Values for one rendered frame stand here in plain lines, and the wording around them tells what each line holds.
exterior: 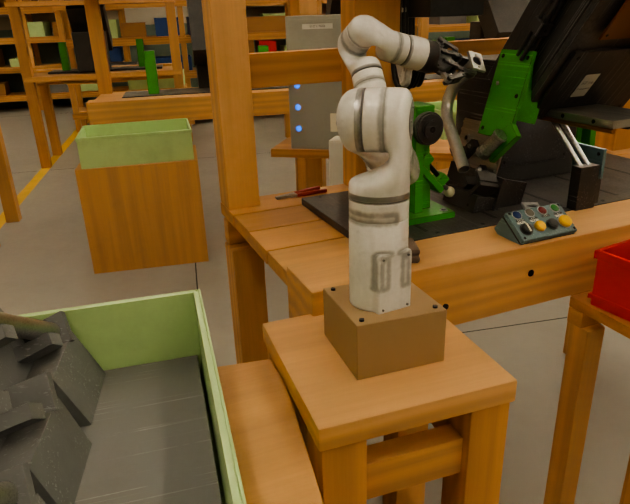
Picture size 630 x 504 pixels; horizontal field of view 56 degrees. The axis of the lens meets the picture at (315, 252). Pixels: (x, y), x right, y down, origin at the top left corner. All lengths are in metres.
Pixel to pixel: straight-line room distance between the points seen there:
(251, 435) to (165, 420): 0.13
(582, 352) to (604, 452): 0.91
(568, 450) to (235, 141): 1.10
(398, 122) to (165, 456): 0.54
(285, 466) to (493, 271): 0.64
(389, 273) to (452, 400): 0.21
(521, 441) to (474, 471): 1.19
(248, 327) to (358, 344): 0.92
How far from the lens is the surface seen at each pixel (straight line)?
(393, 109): 0.83
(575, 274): 1.46
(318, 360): 0.97
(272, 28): 8.41
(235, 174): 1.60
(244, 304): 1.74
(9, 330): 0.85
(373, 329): 0.89
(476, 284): 1.27
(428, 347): 0.95
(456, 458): 1.02
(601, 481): 2.15
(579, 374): 1.41
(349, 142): 0.85
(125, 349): 1.02
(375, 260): 0.88
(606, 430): 2.35
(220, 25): 1.55
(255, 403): 0.99
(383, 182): 0.85
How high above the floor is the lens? 1.38
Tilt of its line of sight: 22 degrees down
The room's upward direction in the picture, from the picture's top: 2 degrees counter-clockwise
